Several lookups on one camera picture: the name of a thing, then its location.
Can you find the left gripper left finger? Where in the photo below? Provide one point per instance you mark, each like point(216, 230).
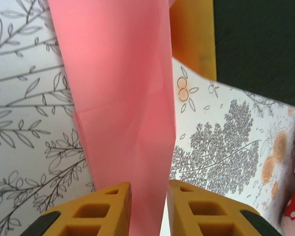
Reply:
point(113, 216)

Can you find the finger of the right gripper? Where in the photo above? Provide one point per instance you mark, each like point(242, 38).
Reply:
point(194, 37)

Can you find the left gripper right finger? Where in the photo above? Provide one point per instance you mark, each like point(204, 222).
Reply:
point(182, 216)

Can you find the pink paper sheet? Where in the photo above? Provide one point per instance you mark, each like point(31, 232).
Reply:
point(113, 73)

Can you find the floral patterned table mat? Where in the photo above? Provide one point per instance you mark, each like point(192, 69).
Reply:
point(223, 147)

